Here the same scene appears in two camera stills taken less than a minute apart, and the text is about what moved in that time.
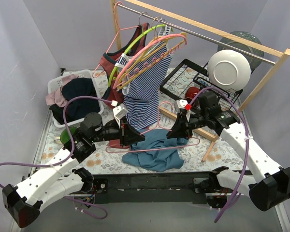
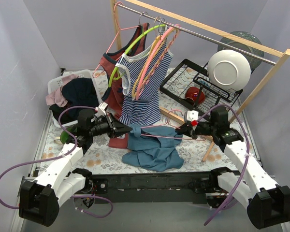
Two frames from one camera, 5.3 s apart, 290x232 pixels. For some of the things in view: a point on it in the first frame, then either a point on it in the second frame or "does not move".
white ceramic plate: (229, 70) does not move
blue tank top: (157, 152) does not move
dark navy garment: (77, 108) does not move
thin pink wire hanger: (148, 130) → (169, 123)
